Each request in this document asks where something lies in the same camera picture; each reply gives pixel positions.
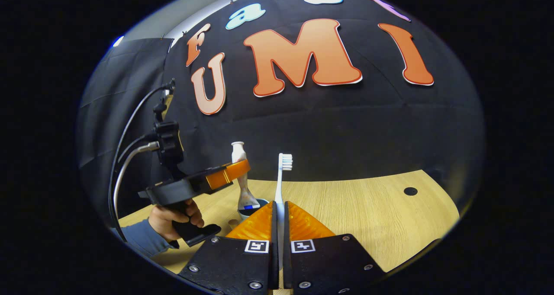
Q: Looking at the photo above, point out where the black backdrop cloth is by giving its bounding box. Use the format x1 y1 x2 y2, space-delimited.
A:
77 0 486 226

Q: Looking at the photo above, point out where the black cable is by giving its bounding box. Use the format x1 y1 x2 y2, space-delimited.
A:
107 84 174 243

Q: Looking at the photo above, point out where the white toothbrush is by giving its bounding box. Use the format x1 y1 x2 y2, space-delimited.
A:
274 153 294 265

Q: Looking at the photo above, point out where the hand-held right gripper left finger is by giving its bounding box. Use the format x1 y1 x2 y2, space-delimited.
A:
177 201 280 295

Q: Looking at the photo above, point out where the white toothpaste tube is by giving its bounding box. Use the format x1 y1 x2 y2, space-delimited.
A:
231 141 261 212

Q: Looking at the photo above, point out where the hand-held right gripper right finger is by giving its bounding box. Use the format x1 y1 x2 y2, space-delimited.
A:
283 201 387 295

